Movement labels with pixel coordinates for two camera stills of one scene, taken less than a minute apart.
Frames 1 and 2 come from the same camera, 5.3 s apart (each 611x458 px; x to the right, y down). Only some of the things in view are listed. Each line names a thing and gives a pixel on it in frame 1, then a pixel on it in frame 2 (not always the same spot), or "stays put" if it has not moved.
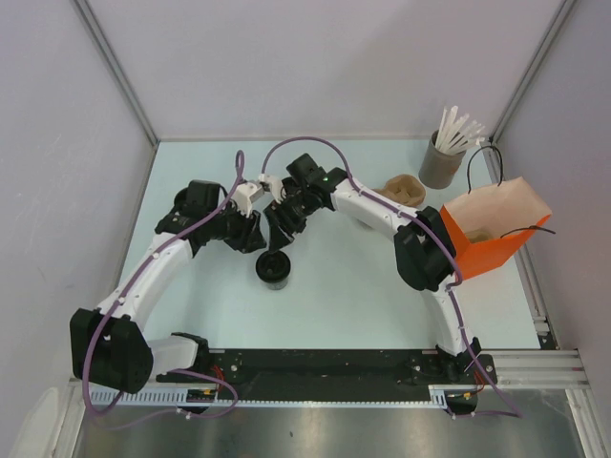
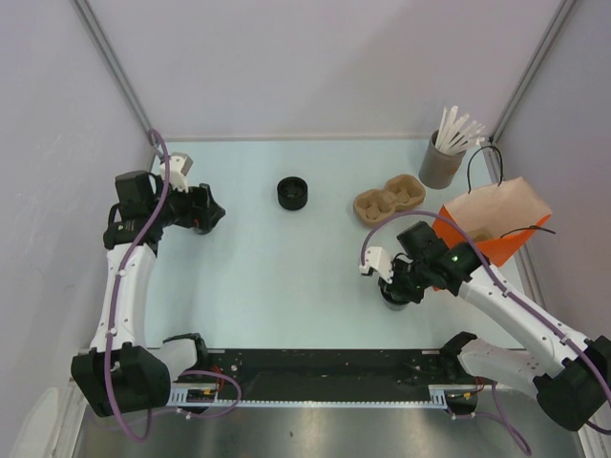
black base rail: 334,371 stays put
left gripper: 249,237 to 203,217
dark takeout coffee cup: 274,268 to 391,304
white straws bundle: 458,135 stays put
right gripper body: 294,210 to 409,280
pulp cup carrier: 406,189 stays put
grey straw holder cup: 438,168 stays put
